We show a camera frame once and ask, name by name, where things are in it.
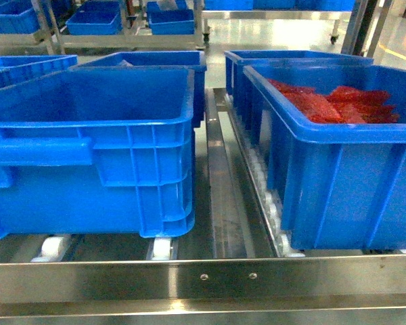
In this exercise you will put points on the blue bin behind right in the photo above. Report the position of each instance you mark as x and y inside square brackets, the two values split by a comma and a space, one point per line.
[237, 84]

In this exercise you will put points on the blue bin behind left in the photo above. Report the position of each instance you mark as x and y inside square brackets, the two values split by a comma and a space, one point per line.
[193, 60]

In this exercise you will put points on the empty blue plastic bin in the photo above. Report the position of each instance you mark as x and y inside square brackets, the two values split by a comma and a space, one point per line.
[98, 151]

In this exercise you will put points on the blue bin with red parts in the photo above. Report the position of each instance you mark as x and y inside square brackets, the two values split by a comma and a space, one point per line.
[342, 186]

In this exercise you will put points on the blue bin far left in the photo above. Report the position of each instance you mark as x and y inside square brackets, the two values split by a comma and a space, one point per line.
[17, 69]

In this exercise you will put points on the stainless steel flow rack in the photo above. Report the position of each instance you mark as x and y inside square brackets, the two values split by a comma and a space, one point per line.
[234, 267]

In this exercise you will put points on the red bagged parts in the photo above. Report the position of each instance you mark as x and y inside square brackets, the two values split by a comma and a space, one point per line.
[344, 105]

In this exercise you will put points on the far stainless steel rack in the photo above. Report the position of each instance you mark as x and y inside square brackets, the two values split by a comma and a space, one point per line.
[57, 41]

